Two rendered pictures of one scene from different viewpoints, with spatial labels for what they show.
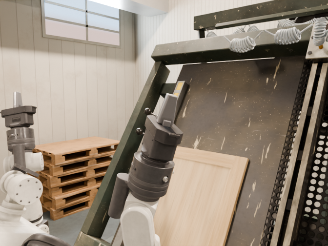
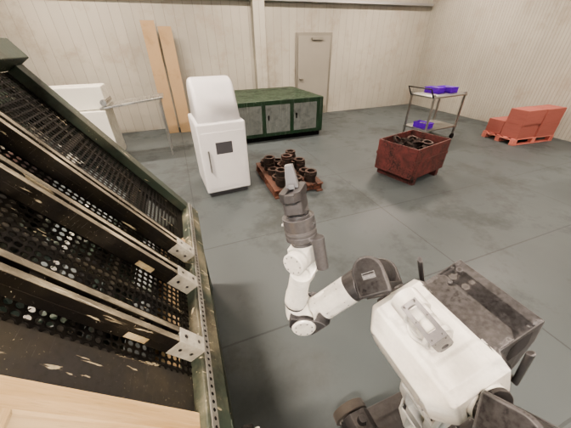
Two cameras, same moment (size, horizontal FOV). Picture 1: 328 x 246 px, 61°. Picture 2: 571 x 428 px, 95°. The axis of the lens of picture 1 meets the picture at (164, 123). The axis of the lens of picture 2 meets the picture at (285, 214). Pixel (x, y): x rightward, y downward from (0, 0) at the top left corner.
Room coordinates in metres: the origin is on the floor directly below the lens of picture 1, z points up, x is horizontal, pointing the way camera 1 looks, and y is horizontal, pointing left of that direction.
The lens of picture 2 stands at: (1.11, 0.28, 1.90)
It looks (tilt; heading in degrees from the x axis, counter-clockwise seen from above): 33 degrees down; 209
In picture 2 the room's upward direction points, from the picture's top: 1 degrees counter-clockwise
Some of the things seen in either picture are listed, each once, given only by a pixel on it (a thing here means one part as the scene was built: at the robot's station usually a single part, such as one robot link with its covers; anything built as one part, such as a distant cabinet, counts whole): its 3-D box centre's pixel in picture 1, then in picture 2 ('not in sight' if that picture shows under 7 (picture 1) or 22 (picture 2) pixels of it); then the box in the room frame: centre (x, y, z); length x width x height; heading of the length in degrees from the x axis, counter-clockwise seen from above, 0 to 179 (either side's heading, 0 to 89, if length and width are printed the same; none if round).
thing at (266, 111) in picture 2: not in sight; (267, 112); (-4.86, -3.57, 0.44); 2.16 x 1.98 x 0.88; 140
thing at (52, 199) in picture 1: (77, 172); not in sight; (4.09, 1.29, 0.43); 1.20 x 0.83 x 0.85; 138
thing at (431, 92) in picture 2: not in sight; (431, 112); (-5.89, 0.14, 0.56); 1.19 x 0.72 x 1.12; 139
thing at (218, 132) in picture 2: not in sight; (217, 136); (-1.77, -2.47, 0.78); 0.86 x 0.70 x 1.56; 49
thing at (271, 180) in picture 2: not in sight; (286, 167); (-2.38, -1.66, 0.21); 1.17 x 0.81 x 0.42; 51
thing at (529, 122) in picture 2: not in sight; (522, 122); (-6.75, 1.99, 0.35); 1.21 x 0.86 x 0.71; 140
